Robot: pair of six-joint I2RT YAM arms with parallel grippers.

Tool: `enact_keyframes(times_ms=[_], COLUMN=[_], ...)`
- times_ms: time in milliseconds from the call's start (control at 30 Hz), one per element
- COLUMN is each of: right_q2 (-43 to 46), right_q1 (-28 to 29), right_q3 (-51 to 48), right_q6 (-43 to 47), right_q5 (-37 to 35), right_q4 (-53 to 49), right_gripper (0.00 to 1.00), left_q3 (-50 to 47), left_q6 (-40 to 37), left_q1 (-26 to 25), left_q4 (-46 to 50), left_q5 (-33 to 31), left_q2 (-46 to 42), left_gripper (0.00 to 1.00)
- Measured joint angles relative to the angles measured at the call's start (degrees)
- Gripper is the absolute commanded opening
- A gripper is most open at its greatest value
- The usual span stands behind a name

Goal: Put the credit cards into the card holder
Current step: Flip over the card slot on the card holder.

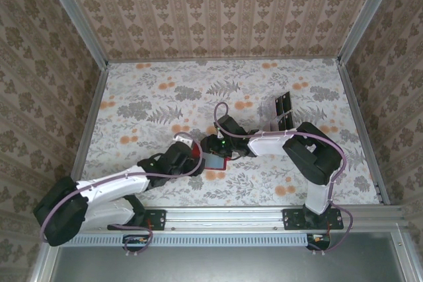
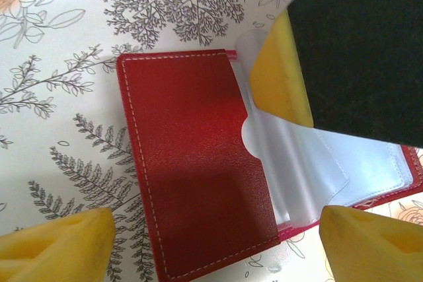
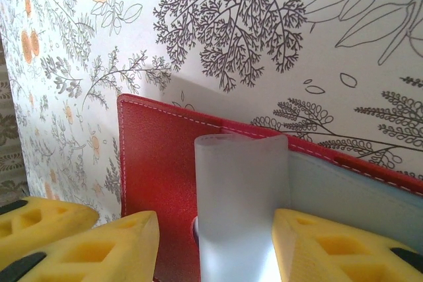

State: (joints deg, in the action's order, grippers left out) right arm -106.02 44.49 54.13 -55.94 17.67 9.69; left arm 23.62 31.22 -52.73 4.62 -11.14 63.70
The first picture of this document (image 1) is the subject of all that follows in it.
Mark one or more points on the red leather card holder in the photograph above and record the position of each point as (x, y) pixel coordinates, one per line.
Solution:
(197, 152)

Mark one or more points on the clear acrylic card stand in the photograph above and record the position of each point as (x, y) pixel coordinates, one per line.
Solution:
(284, 103)

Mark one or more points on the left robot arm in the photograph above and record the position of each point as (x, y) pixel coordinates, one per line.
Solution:
(109, 193)

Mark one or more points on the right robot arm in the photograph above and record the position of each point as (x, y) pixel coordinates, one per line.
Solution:
(264, 146)

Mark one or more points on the wide aluminium mounting beam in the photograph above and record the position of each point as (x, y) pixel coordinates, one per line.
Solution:
(224, 217)

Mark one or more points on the floral tablecloth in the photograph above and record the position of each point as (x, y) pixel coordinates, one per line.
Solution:
(148, 97)

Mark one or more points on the grey metal sheet panel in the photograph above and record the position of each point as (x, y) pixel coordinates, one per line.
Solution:
(215, 265)

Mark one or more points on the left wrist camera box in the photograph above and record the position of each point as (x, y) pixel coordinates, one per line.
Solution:
(183, 140)

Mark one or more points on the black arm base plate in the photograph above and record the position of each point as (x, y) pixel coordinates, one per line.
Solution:
(292, 219)
(155, 221)

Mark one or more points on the aluminium frame rail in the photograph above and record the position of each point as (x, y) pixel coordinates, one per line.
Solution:
(95, 100)
(363, 130)

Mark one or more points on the aluminium frame post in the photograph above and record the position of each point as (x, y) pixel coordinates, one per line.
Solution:
(365, 14)
(79, 21)

